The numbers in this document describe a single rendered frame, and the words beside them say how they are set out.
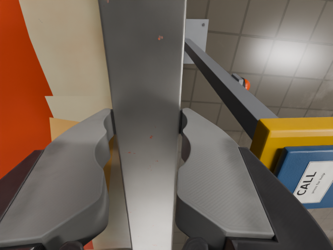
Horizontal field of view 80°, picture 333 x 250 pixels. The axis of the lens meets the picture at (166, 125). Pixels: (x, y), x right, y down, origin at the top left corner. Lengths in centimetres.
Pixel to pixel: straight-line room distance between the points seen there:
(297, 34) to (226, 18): 41
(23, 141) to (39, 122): 2
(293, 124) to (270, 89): 116
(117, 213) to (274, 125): 19
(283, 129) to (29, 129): 24
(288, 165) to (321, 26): 124
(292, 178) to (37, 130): 26
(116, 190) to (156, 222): 5
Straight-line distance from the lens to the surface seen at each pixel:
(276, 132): 24
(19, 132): 19
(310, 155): 26
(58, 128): 17
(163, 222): 18
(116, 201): 22
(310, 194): 31
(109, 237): 28
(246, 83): 54
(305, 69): 149
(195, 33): 114
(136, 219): 18
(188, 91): 123
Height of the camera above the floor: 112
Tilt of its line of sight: 58 degrees down
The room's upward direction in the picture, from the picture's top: 172 degrees clockwise
